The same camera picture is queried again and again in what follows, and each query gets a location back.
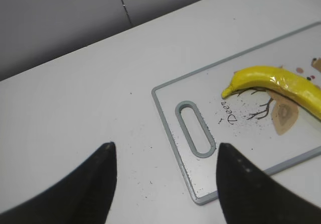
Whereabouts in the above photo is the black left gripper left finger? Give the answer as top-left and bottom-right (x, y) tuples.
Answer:
(1, 142), (117, 223)

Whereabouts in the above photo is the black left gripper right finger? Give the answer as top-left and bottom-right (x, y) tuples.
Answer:
(216, 143), (320, 223)

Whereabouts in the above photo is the yellow plastic banana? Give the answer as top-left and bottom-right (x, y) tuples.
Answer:
(221, 66), (320, 119)

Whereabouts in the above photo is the white grey-rimmed cutting board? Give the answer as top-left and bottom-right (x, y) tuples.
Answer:
(151, 22), (320, 205)

